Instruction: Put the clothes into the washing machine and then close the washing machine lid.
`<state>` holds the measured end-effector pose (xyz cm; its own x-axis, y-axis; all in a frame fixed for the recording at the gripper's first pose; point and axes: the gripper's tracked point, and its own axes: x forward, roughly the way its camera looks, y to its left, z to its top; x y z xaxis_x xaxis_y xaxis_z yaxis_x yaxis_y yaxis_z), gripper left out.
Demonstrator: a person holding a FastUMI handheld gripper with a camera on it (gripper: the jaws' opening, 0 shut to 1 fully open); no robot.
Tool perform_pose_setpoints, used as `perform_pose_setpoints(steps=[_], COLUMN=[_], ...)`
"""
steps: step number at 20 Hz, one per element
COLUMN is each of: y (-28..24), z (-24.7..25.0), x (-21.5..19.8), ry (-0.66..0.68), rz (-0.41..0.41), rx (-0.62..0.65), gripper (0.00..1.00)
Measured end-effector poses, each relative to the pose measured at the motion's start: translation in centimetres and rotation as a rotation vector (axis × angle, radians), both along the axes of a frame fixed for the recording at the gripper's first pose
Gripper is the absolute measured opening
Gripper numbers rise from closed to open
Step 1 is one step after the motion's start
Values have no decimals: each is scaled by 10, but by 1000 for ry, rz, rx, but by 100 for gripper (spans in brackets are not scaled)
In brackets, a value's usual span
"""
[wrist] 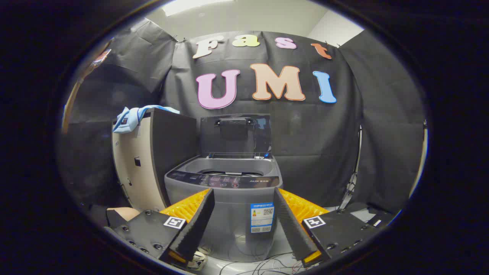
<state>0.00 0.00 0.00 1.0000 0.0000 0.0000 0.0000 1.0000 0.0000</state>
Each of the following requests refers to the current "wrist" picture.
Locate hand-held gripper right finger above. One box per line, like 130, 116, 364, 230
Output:
273, 187, 382, 268

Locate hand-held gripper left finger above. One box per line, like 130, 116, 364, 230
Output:
105, 188, 215, 268

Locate grey washing machine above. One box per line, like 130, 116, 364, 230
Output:
164, 153, 283, 262

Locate light blue shirt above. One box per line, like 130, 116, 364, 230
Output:
113, 105, 180, 134

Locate white shoe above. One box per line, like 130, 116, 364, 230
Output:
187, 250, 209, 271

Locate black light stand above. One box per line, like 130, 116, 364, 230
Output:
338, 124, 363, 212

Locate beige cabinet with dark sides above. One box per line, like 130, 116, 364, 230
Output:
112, 108, 198, 212

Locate black box on floor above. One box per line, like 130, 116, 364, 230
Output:
344, 202, 394, 230

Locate black backdrop cloth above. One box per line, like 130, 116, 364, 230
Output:
57, 17, 426, 214

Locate wooden pole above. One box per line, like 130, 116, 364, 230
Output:
61, 48, 112, 134

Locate floor cables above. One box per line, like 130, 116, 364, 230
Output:
220, 252, 306, 275

